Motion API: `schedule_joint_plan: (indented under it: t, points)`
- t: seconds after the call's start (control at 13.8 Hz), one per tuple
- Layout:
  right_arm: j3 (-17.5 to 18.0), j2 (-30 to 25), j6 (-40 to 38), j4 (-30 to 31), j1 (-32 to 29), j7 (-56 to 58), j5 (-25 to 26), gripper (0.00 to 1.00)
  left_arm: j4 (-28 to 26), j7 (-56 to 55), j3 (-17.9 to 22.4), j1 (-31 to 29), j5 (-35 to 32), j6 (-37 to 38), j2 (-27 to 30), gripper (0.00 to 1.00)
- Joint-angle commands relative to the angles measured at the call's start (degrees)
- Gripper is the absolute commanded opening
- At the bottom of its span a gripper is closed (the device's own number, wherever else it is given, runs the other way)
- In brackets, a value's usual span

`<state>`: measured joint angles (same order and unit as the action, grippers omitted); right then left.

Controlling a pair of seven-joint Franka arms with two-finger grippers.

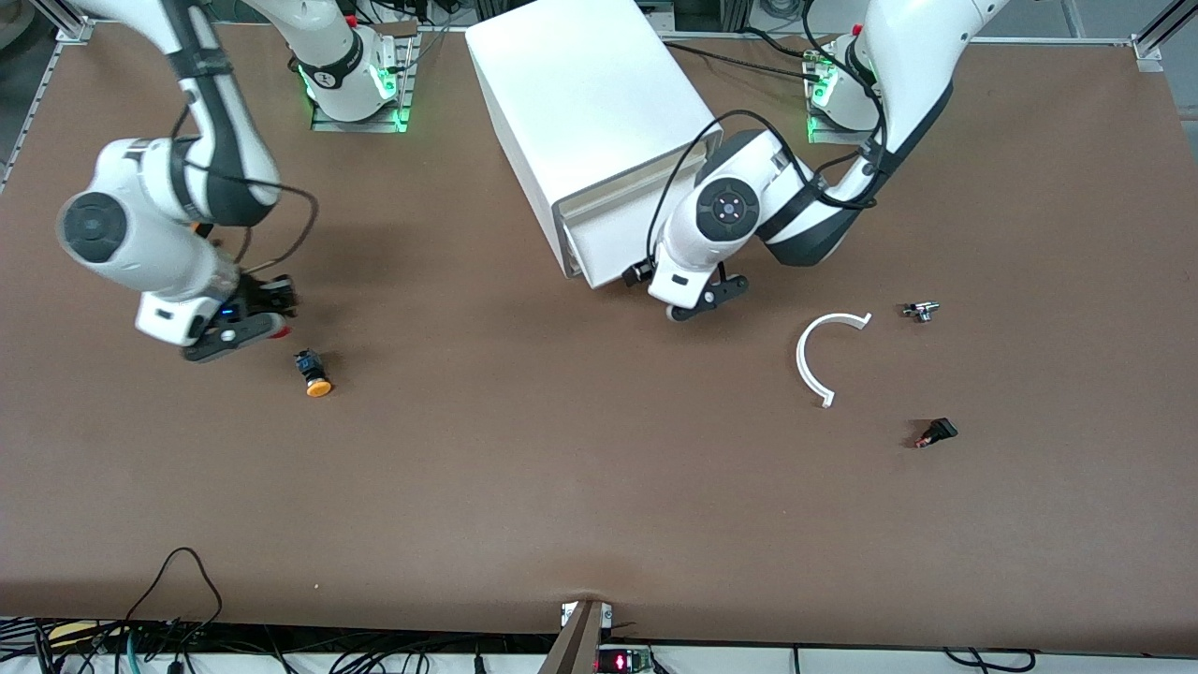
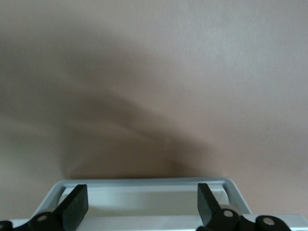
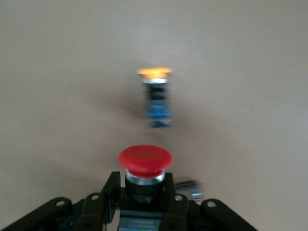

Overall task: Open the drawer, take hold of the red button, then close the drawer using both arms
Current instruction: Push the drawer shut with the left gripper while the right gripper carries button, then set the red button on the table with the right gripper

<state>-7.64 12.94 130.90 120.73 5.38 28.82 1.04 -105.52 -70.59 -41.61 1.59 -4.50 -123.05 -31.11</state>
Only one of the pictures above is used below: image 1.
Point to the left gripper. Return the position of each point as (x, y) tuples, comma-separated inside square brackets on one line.
[(639, 273)]

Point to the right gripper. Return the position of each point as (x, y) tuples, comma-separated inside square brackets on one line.
[(257, 298)]

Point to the white plastic drawer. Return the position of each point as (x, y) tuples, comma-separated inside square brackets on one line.
[(618, 187), (608, 248)]

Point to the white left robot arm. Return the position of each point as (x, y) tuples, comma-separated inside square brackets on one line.
[(913, 56)]

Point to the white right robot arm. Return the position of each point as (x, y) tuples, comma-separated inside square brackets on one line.
[(140, 215)]

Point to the orange push button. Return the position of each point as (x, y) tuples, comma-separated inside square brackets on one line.
[(314, 374)]

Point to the white drawer cabinet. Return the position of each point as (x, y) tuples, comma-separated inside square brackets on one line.
[(580, 84)]

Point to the white curved plastic arc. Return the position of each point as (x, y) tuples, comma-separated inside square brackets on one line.
[(800, 360)]

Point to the device with red display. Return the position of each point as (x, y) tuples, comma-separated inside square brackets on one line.
[(622, 662)]

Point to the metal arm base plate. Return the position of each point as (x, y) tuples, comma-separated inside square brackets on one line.
[(356, 126), (824, 136)]

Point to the small metal toggle switch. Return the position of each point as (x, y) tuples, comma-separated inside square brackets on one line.
[(922, 310)]

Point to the aluminium corner bracket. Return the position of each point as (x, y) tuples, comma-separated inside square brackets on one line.
[(1148, 51), (75, 30)]

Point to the black rocker switch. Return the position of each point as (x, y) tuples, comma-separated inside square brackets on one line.
[(939, 431)]

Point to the brown camera mount post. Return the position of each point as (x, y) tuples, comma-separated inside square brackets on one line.
[(576, 646)]

